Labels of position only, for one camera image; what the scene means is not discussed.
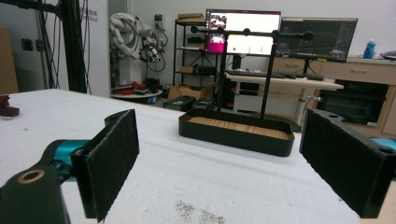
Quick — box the round white low table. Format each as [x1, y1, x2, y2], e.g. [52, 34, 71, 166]
[111, 89, 164, 105]

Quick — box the black keyboard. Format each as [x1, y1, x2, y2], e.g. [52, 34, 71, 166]
[226, 68, 287, 79]

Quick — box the light wooden desk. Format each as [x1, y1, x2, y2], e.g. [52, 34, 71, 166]
[225, 72, 345, 126]

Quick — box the cardboard box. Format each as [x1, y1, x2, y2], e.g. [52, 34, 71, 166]
[167, 81, 219, 101]

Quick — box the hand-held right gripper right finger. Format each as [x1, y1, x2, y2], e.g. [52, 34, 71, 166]
[299, 107, 396, 219]

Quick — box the dark red cloth item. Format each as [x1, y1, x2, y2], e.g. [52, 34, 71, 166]
[0, 94, 21, 118]

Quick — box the monitor with dark screen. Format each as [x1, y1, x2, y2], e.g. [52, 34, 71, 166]
[276, 16, 359, 63]

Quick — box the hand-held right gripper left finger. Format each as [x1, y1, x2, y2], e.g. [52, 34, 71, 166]
[70, 108, 141, 223]

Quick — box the black jewelry stand with tray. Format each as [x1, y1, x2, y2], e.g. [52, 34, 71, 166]
[178, 25, 315, 158]

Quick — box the monitor with white screen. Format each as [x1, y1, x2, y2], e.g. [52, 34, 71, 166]
[204, 8, 282, 57]

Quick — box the black metal frame post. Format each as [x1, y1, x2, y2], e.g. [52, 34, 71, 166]
[0, 0, 93, 95]

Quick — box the wooden cabinet with drawers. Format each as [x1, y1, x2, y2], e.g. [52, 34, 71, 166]
[268, 56, 396, 138]

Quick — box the black box on floor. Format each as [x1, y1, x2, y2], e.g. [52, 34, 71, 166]
[163, 94, 197, 113]

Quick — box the blue plastic bottle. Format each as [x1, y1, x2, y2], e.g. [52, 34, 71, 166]
[362, 38, 377, 60]

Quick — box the black metal shelf rack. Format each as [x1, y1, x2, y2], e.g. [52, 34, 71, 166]
[173, 18, 220, 87]

